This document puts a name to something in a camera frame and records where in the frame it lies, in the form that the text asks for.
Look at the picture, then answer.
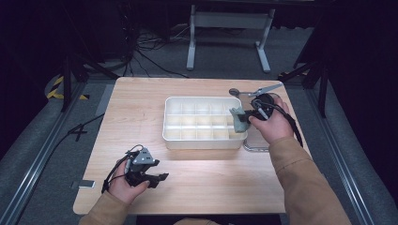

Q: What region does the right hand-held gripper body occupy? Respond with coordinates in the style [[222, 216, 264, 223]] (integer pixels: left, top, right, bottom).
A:
[[248, 82, 284, 121]]

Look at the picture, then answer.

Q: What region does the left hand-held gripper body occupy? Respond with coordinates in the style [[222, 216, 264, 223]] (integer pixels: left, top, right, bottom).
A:
[[125, 148, 161, 188]]

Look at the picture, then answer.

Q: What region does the grey-green cloth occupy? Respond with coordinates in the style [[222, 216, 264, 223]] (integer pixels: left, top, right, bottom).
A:
[[229, 106, 252, 134]]

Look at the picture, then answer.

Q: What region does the white divided storage box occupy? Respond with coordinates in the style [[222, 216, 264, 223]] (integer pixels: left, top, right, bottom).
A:
[[161, 96, 249, 150]]

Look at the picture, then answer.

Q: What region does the person's left hand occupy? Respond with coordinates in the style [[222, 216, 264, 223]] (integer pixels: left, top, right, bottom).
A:
[[107, 158, 151, 205]]

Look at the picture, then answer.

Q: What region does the person's right hand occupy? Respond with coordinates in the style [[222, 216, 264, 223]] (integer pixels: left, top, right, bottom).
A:
[[248, 95, 295, 145]]

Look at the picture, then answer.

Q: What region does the clear lid with grey rim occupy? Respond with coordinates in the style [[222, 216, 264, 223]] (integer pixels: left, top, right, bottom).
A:
[[238, 91, 283, 153]]

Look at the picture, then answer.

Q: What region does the silver tape piece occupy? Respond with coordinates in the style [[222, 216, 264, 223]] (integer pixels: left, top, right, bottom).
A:
[[70, 179, 97, 189]]

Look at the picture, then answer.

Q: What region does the black metal stand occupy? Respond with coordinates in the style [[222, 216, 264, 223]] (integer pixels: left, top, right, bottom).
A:
[[278, 59, 329, 119], [60, 52, 120, 113]]

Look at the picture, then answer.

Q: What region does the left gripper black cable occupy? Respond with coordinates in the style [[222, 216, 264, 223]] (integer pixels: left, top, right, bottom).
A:
[[101, 143, 145, 194]]

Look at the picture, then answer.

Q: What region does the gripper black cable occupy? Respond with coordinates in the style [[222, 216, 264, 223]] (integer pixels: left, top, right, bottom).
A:
[[101, 143, 145, 194], [252, 99, 304, 148]]

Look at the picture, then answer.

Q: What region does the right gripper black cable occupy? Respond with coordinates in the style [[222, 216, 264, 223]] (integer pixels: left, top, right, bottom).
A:
[[252, 99, 304, 148]]

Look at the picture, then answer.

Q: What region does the black floor cable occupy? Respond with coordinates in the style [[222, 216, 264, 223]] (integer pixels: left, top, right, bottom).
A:
[[53, 112, 106, 163]]

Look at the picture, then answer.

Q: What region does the white metal stand frame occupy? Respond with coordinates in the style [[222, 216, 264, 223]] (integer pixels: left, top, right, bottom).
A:
[[186, 4, 276, 73]]

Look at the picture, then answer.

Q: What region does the grey metal floor rail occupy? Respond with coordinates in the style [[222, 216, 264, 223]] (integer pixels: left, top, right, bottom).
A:
[[0, 82, 87, 225], [304, 88, 376, 225]]

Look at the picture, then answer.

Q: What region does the bundle of black floor cables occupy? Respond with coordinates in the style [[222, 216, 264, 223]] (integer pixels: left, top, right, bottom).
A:
[[123, 27, 191, 79]]

